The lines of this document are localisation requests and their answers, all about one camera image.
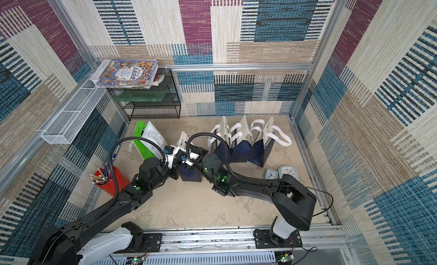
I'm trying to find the navy white takeout bag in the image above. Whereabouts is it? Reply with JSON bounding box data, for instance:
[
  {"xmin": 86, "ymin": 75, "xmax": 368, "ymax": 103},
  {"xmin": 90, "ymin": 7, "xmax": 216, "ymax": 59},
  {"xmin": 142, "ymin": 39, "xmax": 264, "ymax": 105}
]
[
  {"xmin": 248, "ymin": 117, "xmax": 292, "ymax": 167},
  {"xmin": 231, "ymin": 116, "xmax": 253, "ymax": 163},
  {"xmin": 173, "ymin": 131, "xmax": 203, "ymax": 183},
  {"xmin": 207, "ymin": 115, "xmax": 236, "ymax": 163}
]

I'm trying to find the green white takeout bag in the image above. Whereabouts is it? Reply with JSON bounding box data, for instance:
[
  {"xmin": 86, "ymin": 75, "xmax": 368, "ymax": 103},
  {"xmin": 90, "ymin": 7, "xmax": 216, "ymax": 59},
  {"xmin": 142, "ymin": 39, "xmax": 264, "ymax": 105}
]
[{"xmin": 133, "ymin": 121, "xmax": 167, "ymax": 160}]

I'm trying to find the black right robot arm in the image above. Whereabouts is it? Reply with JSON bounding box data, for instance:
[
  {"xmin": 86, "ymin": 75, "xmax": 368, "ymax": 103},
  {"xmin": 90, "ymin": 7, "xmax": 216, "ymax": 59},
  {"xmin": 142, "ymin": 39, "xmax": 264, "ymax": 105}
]
[{"xmin": 173, "ymin": 148, "xmax": 317, "ymax": 231}]

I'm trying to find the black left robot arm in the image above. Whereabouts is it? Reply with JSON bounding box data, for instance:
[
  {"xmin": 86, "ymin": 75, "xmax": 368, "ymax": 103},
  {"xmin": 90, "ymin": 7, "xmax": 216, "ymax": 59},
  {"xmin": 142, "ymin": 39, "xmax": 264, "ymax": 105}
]
[{"xmin": 28, "ymin": 146, "xmax": 197, "ymax": 265}]

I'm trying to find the red pencil cup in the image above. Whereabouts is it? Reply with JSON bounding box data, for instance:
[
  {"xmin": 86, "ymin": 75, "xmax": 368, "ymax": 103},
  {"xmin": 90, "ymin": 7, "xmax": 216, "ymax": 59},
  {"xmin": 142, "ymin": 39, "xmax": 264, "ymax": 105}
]
[{"xmin": 89, "ymin": 163, "xmax": 130, "ymax": 197}]

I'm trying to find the green folder on shelf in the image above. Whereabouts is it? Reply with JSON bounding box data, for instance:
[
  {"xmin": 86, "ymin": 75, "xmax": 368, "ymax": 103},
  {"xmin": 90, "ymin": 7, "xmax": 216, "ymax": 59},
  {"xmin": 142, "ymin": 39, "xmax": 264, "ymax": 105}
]
[{"xmin": 115, "ymin": 90, "xmax": 167, "ymax": 102}]

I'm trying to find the teal small alarm clock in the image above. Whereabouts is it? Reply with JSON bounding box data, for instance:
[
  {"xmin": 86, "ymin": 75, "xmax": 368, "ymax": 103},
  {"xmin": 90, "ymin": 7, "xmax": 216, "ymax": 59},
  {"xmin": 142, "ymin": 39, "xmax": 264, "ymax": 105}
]
[{"xmin": 264, "ymin": 169, "xmax": 279, "ymax": 180}]

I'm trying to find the white round clock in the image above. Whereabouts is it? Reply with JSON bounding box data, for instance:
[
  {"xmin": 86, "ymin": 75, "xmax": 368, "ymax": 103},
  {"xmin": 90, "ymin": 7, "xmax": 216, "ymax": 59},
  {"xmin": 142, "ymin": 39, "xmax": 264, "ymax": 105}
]
[{"xmin": 278, "ymin": 166, "xmax": 299, "ymax": 179}]

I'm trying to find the colourful picture book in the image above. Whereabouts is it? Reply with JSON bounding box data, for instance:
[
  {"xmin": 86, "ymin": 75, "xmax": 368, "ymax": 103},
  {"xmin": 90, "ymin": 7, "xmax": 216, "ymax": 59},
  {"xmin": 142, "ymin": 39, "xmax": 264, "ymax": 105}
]
[{"xmin": 90, "ymin": 60, "xmax": 165, "ymax": 89}]

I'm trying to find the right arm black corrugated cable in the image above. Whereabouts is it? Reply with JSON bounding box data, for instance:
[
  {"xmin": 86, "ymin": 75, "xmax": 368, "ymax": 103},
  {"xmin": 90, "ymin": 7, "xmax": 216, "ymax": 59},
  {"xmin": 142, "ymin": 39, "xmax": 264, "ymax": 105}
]
[{"xmin": 185, "ymin": 132, "xmax": 260, "ymax": 187}]

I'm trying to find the black wire mesh shelf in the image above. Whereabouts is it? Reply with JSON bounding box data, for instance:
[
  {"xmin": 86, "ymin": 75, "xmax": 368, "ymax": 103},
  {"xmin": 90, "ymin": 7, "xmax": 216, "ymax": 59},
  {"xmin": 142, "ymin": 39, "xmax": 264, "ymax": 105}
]
[{"xmin": 109, "ymin": 68, "xmax": 182, "ymax": 121}]

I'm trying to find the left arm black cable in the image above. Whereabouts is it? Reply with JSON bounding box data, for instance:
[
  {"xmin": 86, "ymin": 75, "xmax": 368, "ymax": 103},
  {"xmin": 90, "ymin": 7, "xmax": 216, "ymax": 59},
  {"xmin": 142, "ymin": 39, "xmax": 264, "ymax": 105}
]
[{"xmin": 107, "ymin": 136, "xmax": 168, "ymax": 204}]

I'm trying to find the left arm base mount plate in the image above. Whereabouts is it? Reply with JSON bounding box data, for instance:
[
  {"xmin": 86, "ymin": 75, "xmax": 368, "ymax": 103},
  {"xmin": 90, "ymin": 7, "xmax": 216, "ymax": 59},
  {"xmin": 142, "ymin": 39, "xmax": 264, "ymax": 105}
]
[{"xmin": 115, "ymin": 233, "xmax": 163, "ymax": 254}]

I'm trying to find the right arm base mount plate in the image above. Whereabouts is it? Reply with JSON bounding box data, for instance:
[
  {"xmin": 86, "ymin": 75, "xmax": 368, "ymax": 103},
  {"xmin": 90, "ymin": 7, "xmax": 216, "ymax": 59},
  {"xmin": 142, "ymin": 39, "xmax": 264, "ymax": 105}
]
[{"xmin": 253, "ymin": 216, "xmax": 303, "ymax": 249}]

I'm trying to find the white wire mesh basket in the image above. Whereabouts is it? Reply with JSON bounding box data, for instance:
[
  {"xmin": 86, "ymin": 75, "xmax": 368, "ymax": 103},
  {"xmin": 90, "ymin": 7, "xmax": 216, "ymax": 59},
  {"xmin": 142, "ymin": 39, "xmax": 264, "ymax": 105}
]
[{"xmin": 41, "ymin": 87, "xmax": 106, "ymax": 145}]

